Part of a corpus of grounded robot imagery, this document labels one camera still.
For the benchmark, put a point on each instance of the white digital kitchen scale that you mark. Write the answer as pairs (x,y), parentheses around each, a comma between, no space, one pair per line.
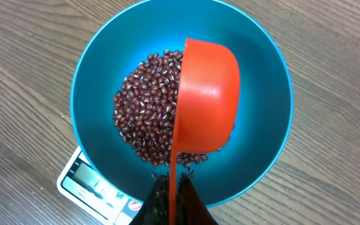
(81,184)

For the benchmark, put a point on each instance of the blue bowl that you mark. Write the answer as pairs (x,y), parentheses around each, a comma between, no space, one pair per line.
(265,109)

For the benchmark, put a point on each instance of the red beans in bowl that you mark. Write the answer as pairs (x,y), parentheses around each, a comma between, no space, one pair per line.
(145,109)

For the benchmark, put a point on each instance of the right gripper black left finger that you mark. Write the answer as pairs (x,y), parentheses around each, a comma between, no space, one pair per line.
(154,210)

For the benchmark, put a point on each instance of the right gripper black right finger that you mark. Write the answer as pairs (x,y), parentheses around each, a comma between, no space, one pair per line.
(190,208)

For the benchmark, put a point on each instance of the red plastic scoop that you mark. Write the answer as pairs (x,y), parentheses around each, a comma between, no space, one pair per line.
(207,104)

